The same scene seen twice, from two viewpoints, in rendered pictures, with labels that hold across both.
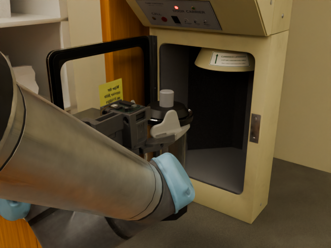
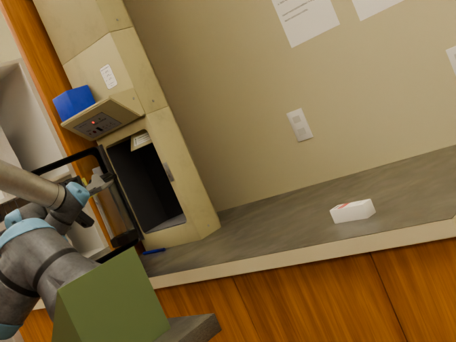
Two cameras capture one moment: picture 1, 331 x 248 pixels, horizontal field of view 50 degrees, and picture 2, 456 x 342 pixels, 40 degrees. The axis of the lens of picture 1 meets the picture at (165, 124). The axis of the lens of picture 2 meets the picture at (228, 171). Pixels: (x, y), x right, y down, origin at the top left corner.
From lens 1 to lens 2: 1.51 m
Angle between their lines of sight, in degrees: 18
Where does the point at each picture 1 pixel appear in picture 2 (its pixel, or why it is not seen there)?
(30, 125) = not seen: outside the picture
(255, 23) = (129, 112)
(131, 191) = (41, 186)
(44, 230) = not seen: hidden behind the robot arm
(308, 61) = (232, 117)
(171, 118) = (95, 178)
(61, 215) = not seen: hidden behind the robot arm
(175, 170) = (71, 184)
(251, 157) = (177, 191)
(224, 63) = (140, 142)
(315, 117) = (258, 155)
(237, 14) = (118, 112)
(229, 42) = (133, 127)
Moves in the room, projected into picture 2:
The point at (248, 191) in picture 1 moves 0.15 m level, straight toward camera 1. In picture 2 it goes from (188, 216) to (170, 229)
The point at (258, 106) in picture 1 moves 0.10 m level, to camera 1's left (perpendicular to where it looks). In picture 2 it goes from (162, 157) to (136, 168)
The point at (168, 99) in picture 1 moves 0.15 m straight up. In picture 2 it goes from (97, 171) to (78, 129)
